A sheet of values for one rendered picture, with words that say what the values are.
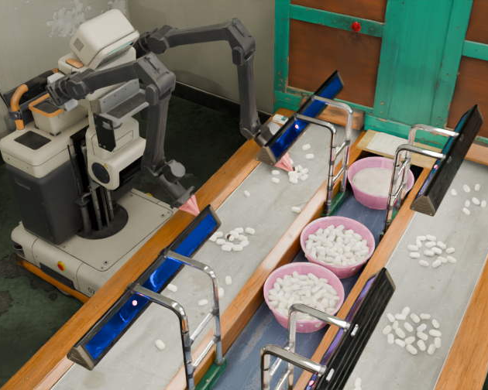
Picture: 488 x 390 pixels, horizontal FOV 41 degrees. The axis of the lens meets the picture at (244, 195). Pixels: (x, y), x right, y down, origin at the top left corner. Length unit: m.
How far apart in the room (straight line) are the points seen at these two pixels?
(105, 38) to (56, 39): 1.86
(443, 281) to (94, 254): 1.58
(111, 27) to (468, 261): 1.55
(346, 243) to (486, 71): 0.87
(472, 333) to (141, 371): 1.03
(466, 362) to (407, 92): 1.22
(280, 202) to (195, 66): 2.11
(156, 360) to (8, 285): 1.56
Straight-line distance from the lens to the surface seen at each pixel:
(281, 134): 2.33
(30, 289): 3.45
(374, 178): 2.76
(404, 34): 2.76
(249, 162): 2.76
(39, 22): 4.26
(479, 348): 2.17
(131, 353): 2.11
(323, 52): 2.93
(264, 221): 2.50
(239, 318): 2.15
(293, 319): 1.74
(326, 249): 2.40
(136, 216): 3.29
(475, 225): 2.62
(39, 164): 2.89
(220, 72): 4.42
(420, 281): 2.35
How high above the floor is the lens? 2.39
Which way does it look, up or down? 39 degrees down
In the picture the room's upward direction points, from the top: 1 degrees counter-clockwise
